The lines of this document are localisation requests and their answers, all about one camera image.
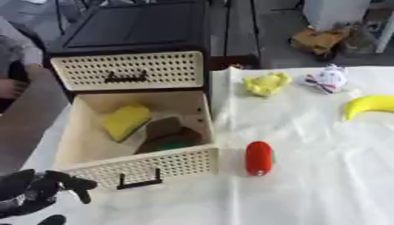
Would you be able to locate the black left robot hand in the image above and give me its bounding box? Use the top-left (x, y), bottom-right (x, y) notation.
top-left (0, 168), bottom-right (99, 225)

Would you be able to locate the pale open drawer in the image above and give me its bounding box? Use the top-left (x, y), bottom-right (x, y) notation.
top-left (50, 90), bottom-right (222, 191)

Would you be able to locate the pale closed drawer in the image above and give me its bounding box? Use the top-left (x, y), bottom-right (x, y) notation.
top-left (49, 50), bottom-right (207, 92)

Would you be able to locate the yellow sponge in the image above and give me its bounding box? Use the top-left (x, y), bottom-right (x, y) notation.
top-left (101, 105), bottom-right (154, 143)

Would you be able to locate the person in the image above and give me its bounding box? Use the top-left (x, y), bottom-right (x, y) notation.
top-left (0, 17), bottom-right (45, 113)

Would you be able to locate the brown and green toy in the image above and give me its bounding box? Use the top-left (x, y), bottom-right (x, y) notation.
top-left (134, 116), bottom-right (205, 155)

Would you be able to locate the black cabinet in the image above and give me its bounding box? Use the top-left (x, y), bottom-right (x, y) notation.
top-left (41, 0), bottom-right (213, 104)

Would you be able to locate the red cylinder toy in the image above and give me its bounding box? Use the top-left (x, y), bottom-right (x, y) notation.
top-left (243, 141), bottom-right (276, 178)

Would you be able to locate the yellow soft toy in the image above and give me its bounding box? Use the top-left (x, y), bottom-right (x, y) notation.
top-left (241, 71), bottom-right (293, 98)

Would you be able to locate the white soft toy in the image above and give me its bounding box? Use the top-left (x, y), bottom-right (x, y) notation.
top-left (303, 63), bottom-right (350, 95)

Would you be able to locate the brown bag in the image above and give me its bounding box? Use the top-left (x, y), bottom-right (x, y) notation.
top-left (289, 26), bottom-right (356, 61)

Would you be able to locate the yellow toy banana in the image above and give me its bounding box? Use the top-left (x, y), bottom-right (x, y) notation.
top-left (341, 94), bottom-right (394, 122)

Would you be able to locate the white cabinet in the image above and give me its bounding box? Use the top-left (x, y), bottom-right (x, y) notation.
top-left (302, 0), bottom-right (373, 33)

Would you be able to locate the black drawer handle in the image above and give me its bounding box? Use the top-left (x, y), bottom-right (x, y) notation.
top-left (103, 69), bottom-right (151, 84)
top-left (115, 167), bottom-right (165, 191)

